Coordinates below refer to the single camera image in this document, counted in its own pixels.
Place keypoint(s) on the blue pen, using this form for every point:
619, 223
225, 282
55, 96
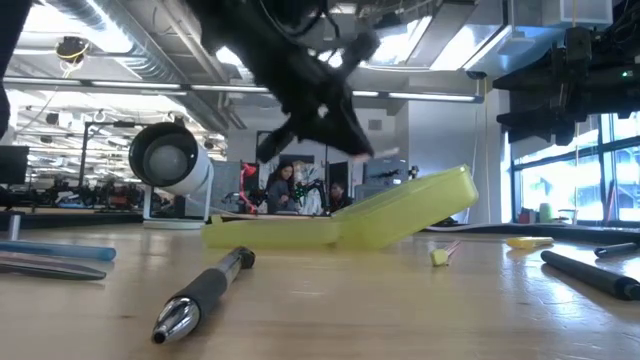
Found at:
60, 250

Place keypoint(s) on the orange pencil yellow eraser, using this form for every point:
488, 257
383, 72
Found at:
440, 257

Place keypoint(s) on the background robot workstation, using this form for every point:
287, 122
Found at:
90, 197

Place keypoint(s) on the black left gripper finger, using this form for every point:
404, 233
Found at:
275, 142
340, 130

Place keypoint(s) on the purple scissors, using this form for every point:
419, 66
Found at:
50, 270

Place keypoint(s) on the yellow highlighter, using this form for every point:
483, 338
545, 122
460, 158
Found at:
530, 242

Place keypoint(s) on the red container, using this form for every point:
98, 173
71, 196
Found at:
526, 216

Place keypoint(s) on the yellow-green plastic supply box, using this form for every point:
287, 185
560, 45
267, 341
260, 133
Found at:
380, 220

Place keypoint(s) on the black marker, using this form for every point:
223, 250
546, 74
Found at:
617, 249

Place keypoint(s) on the green bottle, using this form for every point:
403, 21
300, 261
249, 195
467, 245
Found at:
546, 213

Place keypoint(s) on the grey metal post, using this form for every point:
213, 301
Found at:
15, 227

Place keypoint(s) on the black silver click pen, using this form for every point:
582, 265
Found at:
205, 290

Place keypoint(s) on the grey cabinet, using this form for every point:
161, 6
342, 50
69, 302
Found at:
385, 172

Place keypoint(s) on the person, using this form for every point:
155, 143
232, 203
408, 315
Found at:
282, 192
339, 200

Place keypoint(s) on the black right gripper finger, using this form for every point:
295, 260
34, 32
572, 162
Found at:
540, 125
550, 79

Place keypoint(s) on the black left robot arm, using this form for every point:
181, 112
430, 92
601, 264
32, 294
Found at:
235, 20

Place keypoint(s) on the black monitor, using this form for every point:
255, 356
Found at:
12, 165

